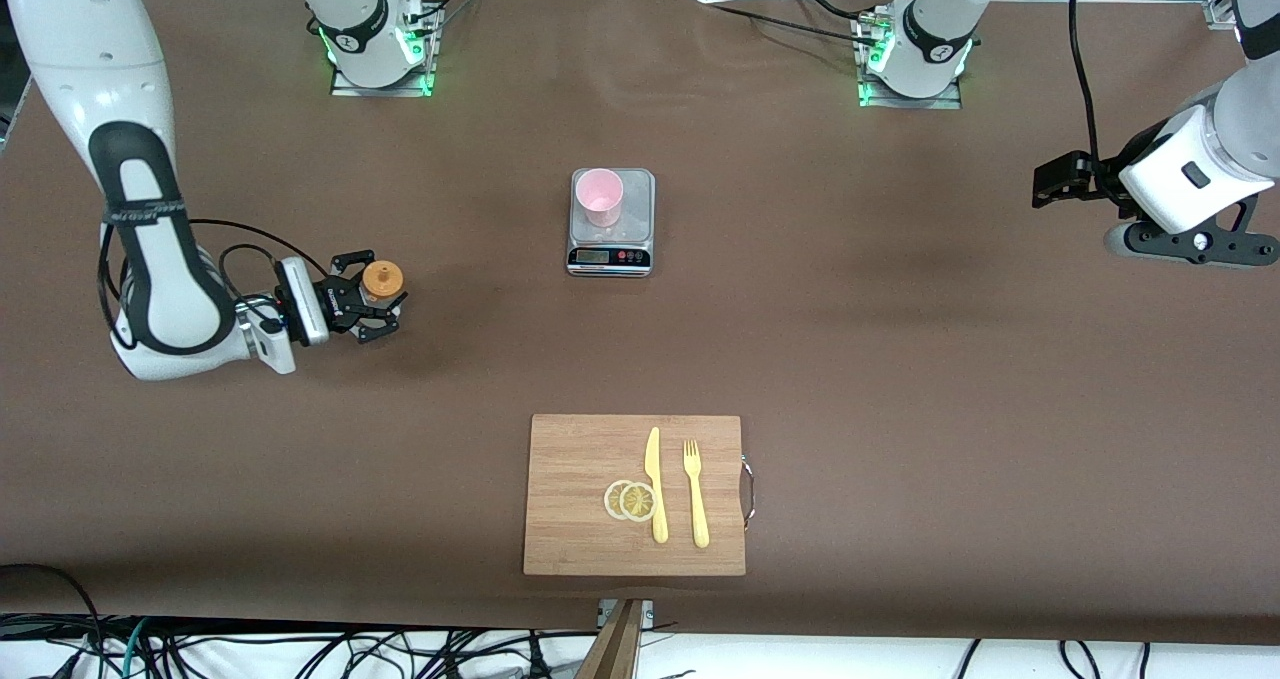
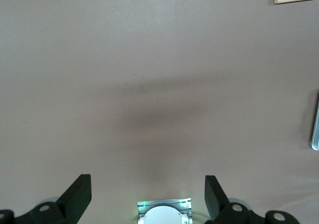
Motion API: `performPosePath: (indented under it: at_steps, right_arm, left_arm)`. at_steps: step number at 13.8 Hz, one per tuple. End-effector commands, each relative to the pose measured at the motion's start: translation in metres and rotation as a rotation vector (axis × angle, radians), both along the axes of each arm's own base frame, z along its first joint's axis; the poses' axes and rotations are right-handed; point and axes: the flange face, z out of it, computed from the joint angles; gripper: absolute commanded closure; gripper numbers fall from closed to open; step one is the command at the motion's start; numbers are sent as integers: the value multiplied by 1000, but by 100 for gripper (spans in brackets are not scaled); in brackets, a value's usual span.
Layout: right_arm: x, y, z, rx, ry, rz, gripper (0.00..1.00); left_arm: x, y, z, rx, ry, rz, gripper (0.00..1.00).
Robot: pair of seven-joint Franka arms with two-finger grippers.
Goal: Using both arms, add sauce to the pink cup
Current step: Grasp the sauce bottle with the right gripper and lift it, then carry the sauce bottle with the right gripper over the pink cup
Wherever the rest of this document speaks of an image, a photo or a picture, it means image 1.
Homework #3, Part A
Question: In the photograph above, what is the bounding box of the wooden cutting board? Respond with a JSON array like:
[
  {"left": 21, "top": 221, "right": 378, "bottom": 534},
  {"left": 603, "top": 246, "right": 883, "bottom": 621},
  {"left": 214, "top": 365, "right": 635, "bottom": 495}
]
[{"left": 522, "top": 414, "right": 758, "bottom": 577}]

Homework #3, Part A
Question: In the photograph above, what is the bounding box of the yellow plastic knife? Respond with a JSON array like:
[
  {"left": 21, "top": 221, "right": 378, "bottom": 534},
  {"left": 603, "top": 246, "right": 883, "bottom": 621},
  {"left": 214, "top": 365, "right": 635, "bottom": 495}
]
[{"left": 644, "top": 426, "right": 670, "bottom": 545}]

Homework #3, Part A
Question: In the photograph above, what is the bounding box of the black looping floor cable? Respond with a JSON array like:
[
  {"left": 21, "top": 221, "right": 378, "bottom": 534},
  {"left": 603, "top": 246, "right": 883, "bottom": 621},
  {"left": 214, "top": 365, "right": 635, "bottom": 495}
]
[{"left": 0, "top": 562, "right": 106, "bottom": 679}]

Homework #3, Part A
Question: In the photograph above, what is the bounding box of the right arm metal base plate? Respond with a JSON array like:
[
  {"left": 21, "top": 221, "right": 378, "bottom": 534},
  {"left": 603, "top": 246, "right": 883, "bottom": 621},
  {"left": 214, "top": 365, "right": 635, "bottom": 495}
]
[{"left": 330, "top": 4, "right": 441, "bottom": 98}]

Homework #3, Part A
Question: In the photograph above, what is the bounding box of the sauce bottle with orange cap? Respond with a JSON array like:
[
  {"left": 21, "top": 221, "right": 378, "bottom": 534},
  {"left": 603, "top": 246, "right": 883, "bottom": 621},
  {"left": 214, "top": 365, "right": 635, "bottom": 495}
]
[{"left": 358, "top": 258, "right": 406, "bottom": 310}]

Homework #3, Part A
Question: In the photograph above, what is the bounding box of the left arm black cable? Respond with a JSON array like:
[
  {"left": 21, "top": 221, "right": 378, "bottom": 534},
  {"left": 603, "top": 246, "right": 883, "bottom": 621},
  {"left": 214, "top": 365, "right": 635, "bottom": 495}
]
[{"left": 1068, "top": 0, "right": 1116, "bottom": 190}]

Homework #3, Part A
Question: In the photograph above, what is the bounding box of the yellow plastic fork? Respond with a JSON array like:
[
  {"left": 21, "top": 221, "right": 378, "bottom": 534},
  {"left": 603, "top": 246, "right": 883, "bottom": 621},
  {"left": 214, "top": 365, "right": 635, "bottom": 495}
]
[{"left": 682, "top": 439, "right": 711, "bottom": 549}]

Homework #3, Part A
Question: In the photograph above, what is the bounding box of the silver digital kitchen scale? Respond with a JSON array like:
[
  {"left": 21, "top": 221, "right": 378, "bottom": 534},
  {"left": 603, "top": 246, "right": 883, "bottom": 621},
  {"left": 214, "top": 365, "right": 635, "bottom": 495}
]
[{"left": 566, "top": 167, "right": 657, "bottom": 278}]

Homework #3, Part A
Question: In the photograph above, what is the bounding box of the wooden post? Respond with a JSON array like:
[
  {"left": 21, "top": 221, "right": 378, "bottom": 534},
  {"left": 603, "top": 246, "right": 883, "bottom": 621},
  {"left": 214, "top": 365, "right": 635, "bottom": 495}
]
[{"left": 575, "top": 599, "right": 646, "bottom": 679}]

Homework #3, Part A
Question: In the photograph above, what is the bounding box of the teal floor cable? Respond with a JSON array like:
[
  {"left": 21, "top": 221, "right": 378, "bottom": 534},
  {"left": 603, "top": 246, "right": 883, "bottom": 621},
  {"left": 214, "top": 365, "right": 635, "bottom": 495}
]
[{"left": 120, "top": 617, "right": 153, "bottom": 679}]

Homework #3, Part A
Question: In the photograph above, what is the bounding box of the pink plastic cup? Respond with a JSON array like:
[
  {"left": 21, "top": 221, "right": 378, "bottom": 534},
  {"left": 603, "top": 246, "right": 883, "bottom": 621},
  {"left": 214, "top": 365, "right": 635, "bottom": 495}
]
[{"left": 574, "top": 168, "right": 626, "bottom": 228}]

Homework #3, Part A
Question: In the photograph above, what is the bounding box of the metal table bracket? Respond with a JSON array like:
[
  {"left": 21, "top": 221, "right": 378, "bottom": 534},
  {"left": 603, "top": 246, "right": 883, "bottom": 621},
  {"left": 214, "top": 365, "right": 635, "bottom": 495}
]
[{"left": 597, "top": 599, "right": 655, "bottom": 630}]

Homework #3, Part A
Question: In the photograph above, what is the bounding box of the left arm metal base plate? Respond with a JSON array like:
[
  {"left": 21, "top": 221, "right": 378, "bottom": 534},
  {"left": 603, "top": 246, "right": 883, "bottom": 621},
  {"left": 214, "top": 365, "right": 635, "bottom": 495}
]
[{"left": 858, "top": 19, "right": 963, "bottom": 110}]

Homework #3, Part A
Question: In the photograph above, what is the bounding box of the black cable on table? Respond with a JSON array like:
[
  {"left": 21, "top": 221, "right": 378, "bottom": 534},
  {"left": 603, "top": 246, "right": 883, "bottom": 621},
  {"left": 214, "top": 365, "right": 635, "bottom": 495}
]
[{"left": 690, "top": 0, "right": 886, "bottom": 48}]

